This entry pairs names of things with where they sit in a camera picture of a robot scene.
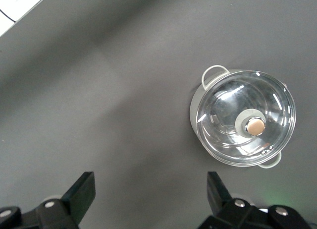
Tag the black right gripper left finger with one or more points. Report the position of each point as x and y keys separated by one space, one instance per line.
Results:
x=62 y=214

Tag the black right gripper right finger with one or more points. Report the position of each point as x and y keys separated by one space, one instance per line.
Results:
x=237 y=214

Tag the glass lid with gold knob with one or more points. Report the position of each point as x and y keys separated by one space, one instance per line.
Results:
x=223 y=102

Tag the dark grey table mat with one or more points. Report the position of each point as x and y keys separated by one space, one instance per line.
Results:
x=111 y=102

